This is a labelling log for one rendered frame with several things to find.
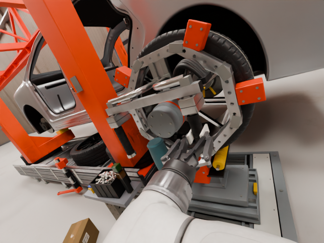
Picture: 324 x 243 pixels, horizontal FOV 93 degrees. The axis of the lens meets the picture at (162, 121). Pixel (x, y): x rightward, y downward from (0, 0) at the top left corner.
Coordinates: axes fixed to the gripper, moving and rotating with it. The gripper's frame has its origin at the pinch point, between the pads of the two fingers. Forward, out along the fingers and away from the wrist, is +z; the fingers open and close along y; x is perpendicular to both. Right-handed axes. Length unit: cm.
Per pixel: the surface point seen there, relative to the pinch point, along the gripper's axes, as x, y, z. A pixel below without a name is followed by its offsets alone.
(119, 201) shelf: -38, -59, -4
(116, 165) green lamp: -17, -54, 4
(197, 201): -68, -28, 27
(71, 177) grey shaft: -56, -183, 23
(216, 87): -6, -10, 80
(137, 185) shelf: -38, -54, 9
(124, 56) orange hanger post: 77, -253, 293
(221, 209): -67, -12, 23
